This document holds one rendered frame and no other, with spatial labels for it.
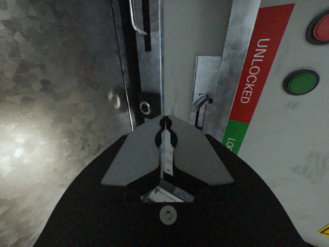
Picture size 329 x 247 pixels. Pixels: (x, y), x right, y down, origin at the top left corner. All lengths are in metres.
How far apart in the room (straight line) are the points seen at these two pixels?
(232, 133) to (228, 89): 0.10
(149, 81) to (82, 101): 0.14
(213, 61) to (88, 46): 0.21
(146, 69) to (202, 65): 0.12
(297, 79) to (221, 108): 0.10
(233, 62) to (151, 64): 0.16
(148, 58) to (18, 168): 0.27
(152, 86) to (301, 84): 0.24
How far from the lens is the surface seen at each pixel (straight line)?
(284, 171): 0.32
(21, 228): 0.32
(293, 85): 0.24
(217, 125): 0.22
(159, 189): 0.47
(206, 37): 0.25
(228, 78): 0.20
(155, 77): 0.28
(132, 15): 0.26
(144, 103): 0.28
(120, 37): 0.30
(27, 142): 0.24
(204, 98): 0.24
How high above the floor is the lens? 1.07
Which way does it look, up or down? 27 degrees down
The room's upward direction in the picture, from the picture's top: 106 degrees clockwise
